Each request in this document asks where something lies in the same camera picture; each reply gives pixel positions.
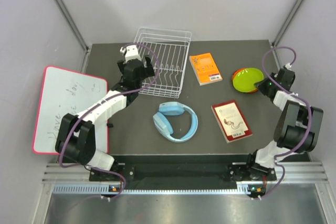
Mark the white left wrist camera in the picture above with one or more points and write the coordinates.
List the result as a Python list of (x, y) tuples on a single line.
[(130, 52)]

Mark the orange plate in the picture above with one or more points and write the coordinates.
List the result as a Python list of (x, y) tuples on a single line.
[(236, 73)]

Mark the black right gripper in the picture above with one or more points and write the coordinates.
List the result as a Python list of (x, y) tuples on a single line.
[(261, 86)]

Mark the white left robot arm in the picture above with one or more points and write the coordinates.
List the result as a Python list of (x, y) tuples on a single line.
[(76, 139)]

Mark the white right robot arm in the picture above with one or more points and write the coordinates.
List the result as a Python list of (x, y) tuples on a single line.
[(298, 127)]

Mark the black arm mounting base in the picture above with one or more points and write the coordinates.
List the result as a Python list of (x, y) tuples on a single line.
[(229, 167)]

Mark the white wire dish rack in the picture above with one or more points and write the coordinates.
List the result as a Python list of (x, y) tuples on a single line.
[(172, 48)]

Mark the light blue headphones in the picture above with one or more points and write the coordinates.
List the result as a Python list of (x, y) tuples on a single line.
[(163, 125)]

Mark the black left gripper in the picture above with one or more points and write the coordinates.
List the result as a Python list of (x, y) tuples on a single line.
[(148, 71)]

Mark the orange paperback book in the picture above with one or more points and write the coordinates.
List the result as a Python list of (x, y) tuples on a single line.
[(205, 69)]

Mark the pink framed whiteboard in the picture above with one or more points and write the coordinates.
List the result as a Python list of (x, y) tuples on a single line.
[(63, 91)]

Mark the lime green plate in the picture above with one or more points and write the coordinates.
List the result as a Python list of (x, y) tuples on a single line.
[(246, 79)]

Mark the red bordered book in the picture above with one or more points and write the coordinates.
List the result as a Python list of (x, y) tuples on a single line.
[(231, 121)]

